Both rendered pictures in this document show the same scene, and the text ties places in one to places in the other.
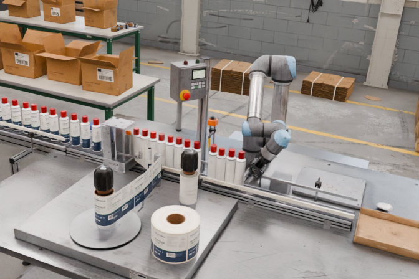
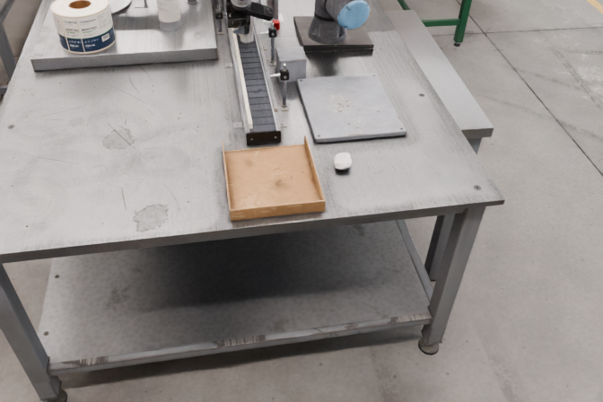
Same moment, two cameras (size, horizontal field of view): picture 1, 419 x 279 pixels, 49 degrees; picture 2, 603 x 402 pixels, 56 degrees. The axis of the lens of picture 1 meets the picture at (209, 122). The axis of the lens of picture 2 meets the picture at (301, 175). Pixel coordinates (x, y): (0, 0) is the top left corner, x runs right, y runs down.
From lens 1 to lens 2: 2.34 m
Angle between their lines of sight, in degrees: 51
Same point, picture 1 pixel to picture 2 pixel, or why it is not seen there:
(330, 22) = not seen: outside the picture
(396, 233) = (283, 184)
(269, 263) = (123, 104)
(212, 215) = (165, 42)
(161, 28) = not seen: outside the picture
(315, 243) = (191, 124)
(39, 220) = not seen: outside the picture
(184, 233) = (57, 14)
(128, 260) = (51, 27)
